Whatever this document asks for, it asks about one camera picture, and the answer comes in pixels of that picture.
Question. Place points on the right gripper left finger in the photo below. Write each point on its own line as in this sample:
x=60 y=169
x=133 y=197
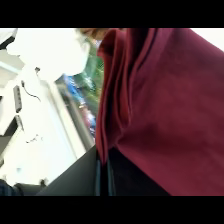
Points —
x=78 y=176

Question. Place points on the dark red garment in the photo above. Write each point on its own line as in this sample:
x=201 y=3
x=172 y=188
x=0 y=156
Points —
x=166 y=110

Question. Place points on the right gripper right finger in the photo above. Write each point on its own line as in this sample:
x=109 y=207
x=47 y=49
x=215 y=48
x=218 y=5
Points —
x=133 y=180

